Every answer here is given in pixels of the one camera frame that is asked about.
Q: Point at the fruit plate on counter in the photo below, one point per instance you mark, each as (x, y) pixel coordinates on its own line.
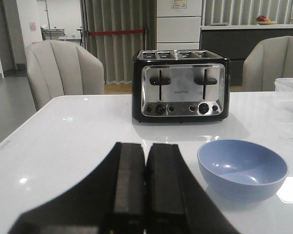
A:
(263, 20)

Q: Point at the dark counter cabinet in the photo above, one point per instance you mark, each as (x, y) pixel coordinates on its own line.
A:
(237, 41)

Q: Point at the beige chair right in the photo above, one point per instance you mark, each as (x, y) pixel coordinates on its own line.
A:
(269, 60)

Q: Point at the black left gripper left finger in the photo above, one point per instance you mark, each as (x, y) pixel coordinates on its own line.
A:
(110, 200)

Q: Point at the black and chrome toaster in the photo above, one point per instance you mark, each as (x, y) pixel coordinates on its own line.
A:
(177, 86)

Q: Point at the beige chair left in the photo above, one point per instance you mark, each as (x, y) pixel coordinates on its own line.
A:
(59, 68)

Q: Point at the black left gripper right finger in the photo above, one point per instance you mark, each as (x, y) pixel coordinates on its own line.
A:
(175, 201)

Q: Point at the white drawer cabinet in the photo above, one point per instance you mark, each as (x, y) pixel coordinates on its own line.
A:
(178, 24)

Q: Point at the clear plastic container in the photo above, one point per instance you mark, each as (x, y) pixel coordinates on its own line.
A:
(284, 93)

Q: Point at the blue bowl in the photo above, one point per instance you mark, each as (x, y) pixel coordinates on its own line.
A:
(241, 170)

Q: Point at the beige chair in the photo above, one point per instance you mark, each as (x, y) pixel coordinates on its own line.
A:
(59, 68)
(269, 60)

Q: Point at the red barrier belt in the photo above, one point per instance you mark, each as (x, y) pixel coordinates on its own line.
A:
(124, 32)

